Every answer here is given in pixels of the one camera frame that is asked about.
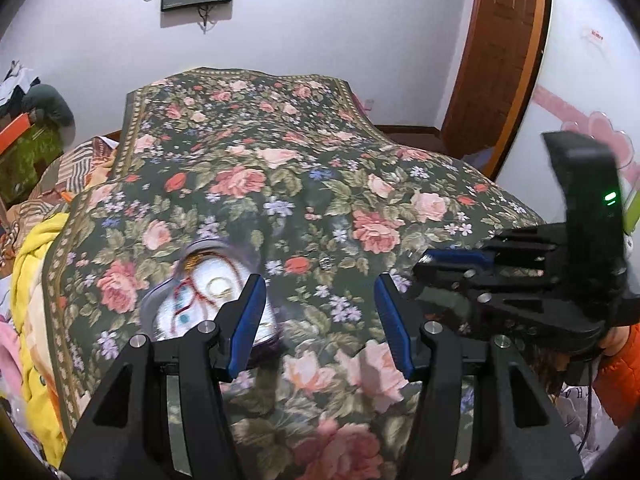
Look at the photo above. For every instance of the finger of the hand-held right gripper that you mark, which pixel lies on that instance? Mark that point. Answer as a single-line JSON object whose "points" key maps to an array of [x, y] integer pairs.
{"points": [[460, 258], [440, 285]]}

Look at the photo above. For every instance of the heart-shaped jewelry box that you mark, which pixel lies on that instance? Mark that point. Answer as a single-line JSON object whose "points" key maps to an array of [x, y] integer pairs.
{"points": [[165, 312]]}

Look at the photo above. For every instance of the white printed garment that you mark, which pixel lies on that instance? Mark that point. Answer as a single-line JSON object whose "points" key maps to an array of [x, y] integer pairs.
{"points": [[570, 410]]}

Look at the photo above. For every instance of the orange box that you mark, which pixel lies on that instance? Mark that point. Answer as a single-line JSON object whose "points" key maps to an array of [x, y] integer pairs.
{"points": [[12, 135]]}

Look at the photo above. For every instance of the white wardrobe sliding door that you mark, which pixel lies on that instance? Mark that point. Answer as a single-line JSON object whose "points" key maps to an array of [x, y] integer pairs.
{"points": [[585, 60]]}

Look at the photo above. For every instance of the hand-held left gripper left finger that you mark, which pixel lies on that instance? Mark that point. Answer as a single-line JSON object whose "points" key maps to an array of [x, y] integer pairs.
{"points": [[247, 320]]}

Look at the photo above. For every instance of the striped quilt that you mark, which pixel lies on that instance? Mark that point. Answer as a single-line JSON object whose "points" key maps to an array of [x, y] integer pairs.
{"points": [[75, 170]]}

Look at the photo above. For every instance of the pink cloth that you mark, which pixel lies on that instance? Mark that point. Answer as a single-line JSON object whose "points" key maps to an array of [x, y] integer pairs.
{"points": [[12, 360]]}

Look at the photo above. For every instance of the pile of clothes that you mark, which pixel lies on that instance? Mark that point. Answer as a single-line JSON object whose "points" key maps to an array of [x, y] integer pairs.
{"points": [[15, 82]]}

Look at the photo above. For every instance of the floral blanket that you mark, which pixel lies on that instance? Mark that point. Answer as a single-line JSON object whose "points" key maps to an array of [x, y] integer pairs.
{"points": [[300, 160]]}

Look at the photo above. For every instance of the yellow blanket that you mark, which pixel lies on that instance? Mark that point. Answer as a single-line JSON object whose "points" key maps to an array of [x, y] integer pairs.
{"points": [[37, 310]]}

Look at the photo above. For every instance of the dark green garment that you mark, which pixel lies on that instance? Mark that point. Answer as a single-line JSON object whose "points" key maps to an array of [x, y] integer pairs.
{"points": [[50, 105]]}

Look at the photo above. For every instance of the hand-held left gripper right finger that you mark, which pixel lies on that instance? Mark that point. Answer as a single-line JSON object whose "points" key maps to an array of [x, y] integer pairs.
{"points": [[395, 325]]}

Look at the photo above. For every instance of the wooden door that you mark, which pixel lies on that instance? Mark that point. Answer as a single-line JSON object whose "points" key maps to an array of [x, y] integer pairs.
{"points": [[500, 50]]}

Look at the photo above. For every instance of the green patterned cloth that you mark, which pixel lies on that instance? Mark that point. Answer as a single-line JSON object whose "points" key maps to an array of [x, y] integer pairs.
{"points": [[27, 165]]}

